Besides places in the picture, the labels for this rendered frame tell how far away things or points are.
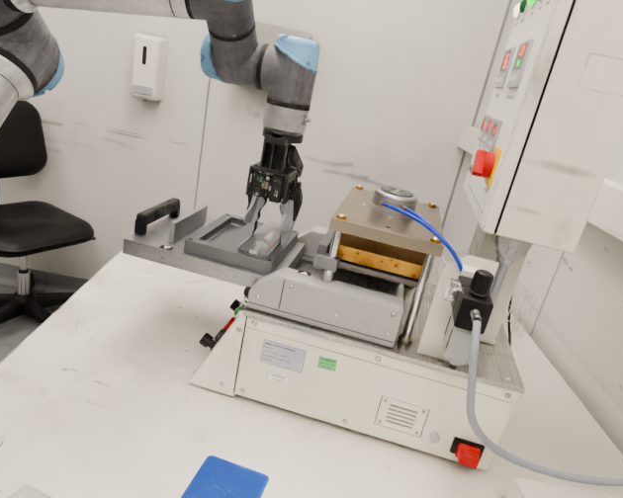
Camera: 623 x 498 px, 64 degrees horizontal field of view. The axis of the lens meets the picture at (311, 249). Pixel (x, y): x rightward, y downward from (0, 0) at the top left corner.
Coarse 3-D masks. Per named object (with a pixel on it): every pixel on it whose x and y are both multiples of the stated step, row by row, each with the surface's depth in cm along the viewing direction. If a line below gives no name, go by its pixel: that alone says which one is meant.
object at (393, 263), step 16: (352, 240) 86; (368, 240) 88; (352, 256) 83; (368, 256) 83; (384, 256) 82; (400, 256) 83; (416, 256) 85; (368, 272) 83; (384, 272) 83; (400, 272) 82; (416, 272) 82
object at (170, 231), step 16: (160, 224) 100; (176, 224) 92; (192, 224) 99; (128, 240) 90; (144, 240) 91; (160, 240) 93; (176, 240) 94; (144, 256) 91; (160, 256) 90; (176, 256) 89; (192, 256) 89; (288, 256) 98; (192, 272) 90; (208, 272) 89; (224, 272) 88; (240, 272) 88; (256, 272) 88
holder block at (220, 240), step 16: (208, 224) 98; (224, 224) 103; (240, 224) 106; (192, 240) 89; (208, 240) 95; (224, 240) 96; (240, 240) 94; (288, 240) 99; (208, 256) 89; (224, 256) 88; (240, 256) 88; (256, 256) 88; (272, 256) 90; (272, 272) 89
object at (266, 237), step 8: (264, 224) 102; (272, 224) 103; (280, 224) 104; (256, 232) 97; (264, 232) 98; (272, 232) 99; (280, 232) 100; (248, 240) 92; (256, 240) 93; (264, 240) 94; (272, 240) 94; (248, 248) 88; (256, 248) 89; (264, 248) 90; (272, 248) 91
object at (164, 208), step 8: (168, 200) 103; (176, 200) 105; (152, 208) 96; (160, 208) 98; (168, 208) 101; (176, 208) 105; (136, 216) 92; (144, 216) 92; (152, 216) 95; (160, 216) 98; (176, 216) 106; (136, 224) 93; (144, 224) 93; (136, 232) 93; (144, 232) 94
